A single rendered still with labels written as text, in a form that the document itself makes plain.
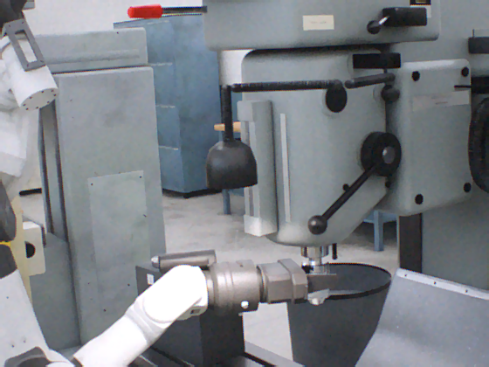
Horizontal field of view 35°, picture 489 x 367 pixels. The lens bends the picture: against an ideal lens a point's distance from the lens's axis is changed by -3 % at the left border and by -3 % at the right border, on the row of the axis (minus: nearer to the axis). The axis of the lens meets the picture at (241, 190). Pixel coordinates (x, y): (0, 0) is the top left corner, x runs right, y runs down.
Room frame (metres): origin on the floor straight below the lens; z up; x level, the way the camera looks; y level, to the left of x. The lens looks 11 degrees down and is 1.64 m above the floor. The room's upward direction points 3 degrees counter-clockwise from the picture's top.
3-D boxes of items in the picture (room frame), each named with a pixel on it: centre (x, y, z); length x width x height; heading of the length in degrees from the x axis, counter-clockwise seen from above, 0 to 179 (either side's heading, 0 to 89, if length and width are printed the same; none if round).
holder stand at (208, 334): (1.65, 0.13, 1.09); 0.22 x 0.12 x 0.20; 42
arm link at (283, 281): (1.28, -0.03, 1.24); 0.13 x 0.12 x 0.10; 12
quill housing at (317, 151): (1.30, -0.12, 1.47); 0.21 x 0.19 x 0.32; 35
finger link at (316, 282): (1.27, -0.12, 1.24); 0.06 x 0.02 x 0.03; 101
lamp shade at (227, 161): (1.09, 0.01, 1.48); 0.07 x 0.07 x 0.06
